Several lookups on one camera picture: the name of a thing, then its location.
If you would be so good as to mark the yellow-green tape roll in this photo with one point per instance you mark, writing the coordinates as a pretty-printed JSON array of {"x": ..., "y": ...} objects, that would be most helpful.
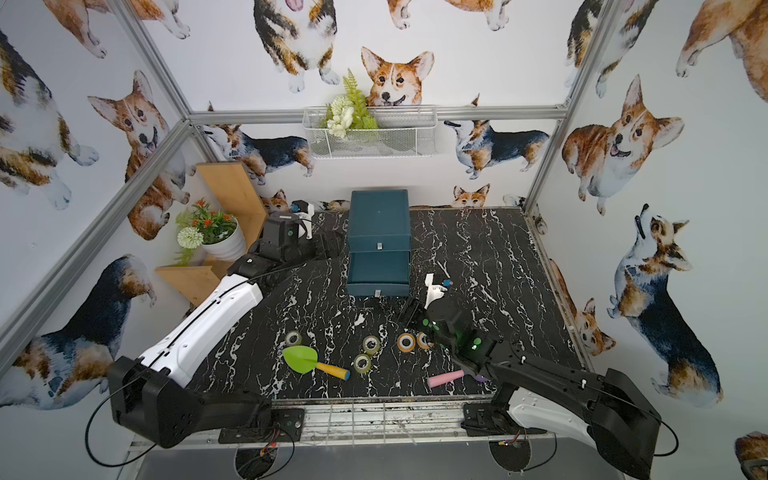
[
  {"x": 293, "y": 338},
  {"x": 362, "y": 364},
  {"x": 371, "y": 345}
]

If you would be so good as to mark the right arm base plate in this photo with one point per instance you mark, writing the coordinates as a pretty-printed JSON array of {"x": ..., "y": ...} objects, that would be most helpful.
[{"x": 486, "y": 419}]

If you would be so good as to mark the orange tape roll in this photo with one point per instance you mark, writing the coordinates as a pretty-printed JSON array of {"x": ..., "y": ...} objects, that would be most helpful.
[
  {"x": 423, "y": 341},
  {"x": 406, "y": 342}
]

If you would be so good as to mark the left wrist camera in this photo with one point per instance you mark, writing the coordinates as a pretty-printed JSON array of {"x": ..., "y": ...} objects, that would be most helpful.
[{"x": 305, "y": 211}]

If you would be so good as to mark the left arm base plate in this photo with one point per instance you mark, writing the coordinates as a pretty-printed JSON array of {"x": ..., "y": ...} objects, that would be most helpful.
[{"x": 284, "y": 424}]

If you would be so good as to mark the white wire wall basket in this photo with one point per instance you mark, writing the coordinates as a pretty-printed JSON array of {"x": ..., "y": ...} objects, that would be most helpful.
[{"x": 399, "y": 132}]

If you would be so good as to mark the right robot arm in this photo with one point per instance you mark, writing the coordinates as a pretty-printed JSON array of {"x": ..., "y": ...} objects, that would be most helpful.
[{"x": 618, "y": 418}]

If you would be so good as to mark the wooden corner shelf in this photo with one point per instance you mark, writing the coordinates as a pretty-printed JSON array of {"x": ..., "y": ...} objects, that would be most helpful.
[{"x": 234, "y": 193}]

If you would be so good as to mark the green fern white flowers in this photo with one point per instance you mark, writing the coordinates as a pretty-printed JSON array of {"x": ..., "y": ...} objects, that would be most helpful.
[{"x": 349, "y": 111}]

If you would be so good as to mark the purple pink toy fork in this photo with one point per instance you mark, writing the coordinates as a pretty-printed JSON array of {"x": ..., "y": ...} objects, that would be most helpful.
[{"x": 445, "y": 378}]

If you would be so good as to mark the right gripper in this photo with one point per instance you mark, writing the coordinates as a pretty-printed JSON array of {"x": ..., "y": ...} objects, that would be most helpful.
[{"x": 421, "y": 309}]

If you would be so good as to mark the teal drawer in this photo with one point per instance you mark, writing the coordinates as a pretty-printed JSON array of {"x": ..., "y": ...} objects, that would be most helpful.
[{"x": 379, "y": 274}]

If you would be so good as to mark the green toy shovel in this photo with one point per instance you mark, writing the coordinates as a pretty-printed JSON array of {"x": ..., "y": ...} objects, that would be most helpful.
[{"x": 303, "y": 359}]

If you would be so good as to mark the teal drawer cabinet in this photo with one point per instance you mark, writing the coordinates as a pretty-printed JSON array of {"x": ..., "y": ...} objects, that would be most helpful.
[{"x": 379, "y": 220}]

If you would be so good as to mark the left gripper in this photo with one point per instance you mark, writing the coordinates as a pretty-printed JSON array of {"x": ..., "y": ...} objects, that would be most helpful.
[{"x": 324, "y": 241}]

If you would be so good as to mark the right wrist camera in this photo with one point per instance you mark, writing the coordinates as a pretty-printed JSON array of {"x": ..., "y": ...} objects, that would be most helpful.
[{"x": 435, "y": 290}]

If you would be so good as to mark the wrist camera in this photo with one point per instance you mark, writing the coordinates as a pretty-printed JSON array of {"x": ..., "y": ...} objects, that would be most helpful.
[
  {"x": 435, "y": 290},
  {"x": 305, "y": 211}
]

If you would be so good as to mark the yellow-green tape roll front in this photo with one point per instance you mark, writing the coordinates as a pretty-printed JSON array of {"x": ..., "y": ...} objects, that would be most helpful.
[{"x": 362, "y": 364}]

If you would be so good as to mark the white potted flower plant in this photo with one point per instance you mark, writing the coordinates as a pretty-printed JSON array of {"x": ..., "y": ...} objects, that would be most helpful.
[{"x": 217, "y": 232}]

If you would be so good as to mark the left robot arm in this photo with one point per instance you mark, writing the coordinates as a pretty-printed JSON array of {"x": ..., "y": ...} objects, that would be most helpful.
[{"x": 150, "y": 395}]

